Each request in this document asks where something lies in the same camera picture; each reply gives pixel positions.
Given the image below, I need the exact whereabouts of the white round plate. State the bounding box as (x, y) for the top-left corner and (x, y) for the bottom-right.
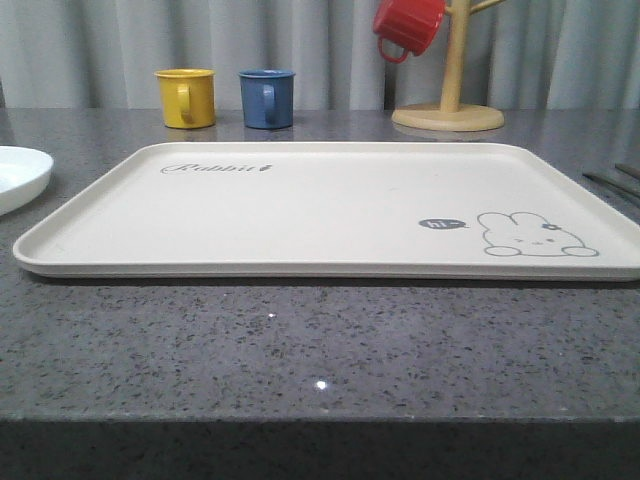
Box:
(0, 146), (54, 215)

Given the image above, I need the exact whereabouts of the cream rabbit serving tray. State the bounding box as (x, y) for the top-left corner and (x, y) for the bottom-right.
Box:
(13, 142), (639, 281)

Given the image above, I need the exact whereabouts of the blue mug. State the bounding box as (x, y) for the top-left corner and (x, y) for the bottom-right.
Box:
(239, 69), (295, 129)

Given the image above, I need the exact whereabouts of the wooden mug tree stand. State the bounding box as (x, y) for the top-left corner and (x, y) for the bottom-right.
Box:
(392, 0), (505, 132)

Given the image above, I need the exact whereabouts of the yellow mug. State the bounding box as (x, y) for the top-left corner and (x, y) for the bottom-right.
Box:
(154, 68), (216, 129)

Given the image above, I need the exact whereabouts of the red mug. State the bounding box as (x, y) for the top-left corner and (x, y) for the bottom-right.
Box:
(372, 0), (446, 64)

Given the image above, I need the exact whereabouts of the grey curtain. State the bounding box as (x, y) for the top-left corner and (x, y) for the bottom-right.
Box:
(1, 1), (639, 110)

